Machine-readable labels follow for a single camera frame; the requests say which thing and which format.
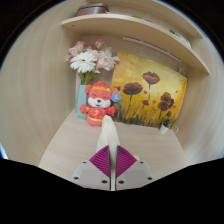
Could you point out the wooden shelf unit with decorations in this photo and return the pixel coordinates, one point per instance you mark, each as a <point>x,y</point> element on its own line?
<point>126,25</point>

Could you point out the cream white towel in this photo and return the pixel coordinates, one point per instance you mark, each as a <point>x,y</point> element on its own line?
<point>108,133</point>

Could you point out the small white potted plant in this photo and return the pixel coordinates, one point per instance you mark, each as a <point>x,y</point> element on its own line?
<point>163,129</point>

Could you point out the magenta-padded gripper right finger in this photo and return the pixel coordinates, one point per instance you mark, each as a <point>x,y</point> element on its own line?
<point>136,174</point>

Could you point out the red plush toy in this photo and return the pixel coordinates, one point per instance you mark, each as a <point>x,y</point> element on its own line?
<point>96,113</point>

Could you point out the yellow poppy painting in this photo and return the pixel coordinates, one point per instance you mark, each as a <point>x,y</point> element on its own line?
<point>143,100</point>

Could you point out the pale teal vase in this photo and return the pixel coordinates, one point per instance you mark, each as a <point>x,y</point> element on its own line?
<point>81,100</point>

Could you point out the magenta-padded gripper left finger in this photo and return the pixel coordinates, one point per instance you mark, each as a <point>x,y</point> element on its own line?
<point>90,174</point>

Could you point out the pink and white flower bouquet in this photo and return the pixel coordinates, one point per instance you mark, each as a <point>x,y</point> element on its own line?
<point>90,58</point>

